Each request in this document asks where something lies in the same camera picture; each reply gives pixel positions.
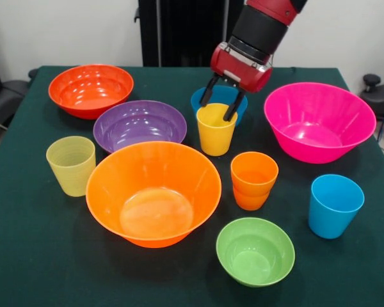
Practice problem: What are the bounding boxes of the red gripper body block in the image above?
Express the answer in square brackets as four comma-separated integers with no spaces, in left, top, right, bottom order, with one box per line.
[210,41,273,94]

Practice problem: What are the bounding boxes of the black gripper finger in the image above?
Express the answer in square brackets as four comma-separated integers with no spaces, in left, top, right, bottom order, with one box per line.
[223,84,246,122]
[200,75,223,107]

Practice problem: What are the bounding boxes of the yellow plastic cup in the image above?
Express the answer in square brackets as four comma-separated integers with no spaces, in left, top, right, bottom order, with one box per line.
[196,102,238,157]

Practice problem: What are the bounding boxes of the small blue plastic bowl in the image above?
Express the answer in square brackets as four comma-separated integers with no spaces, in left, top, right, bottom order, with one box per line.
[190,85,249,127]

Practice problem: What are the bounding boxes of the orange plastic cup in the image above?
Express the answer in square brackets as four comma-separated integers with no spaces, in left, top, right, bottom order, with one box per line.
[230,152,280,198]
[232,185,273,212]

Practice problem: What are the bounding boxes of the purple plastic bowl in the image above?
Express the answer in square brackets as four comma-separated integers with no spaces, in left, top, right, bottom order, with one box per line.
[93,100,188,154]

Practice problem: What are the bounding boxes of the large pink plastic bowl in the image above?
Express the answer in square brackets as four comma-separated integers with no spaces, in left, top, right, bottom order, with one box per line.
[263,82,378,165]

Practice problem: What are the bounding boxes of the red plastic bowl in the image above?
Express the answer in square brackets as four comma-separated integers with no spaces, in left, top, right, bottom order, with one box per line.
[47,63,135,120]

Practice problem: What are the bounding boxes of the large orange plastic bowl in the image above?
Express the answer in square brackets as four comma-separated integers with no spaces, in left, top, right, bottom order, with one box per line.
[85,141,223,249]

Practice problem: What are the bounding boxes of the black office chair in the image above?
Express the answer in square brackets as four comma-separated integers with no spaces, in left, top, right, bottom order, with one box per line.
[0,41,29,129]
[360,74,384,143]

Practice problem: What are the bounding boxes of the blue plastic cup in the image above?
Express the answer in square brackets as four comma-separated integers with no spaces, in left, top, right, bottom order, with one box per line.
[308,174,365,240]

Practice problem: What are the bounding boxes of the small green plastic bowl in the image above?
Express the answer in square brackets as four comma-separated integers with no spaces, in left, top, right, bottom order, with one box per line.
[215,217,296,288]

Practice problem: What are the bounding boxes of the pale yellow-green plastic cup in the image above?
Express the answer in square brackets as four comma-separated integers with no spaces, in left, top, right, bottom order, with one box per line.
[45,136,97,198]

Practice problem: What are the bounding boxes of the dark green table cloth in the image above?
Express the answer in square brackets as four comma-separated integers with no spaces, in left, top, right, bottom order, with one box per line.
[0,65,384,307]

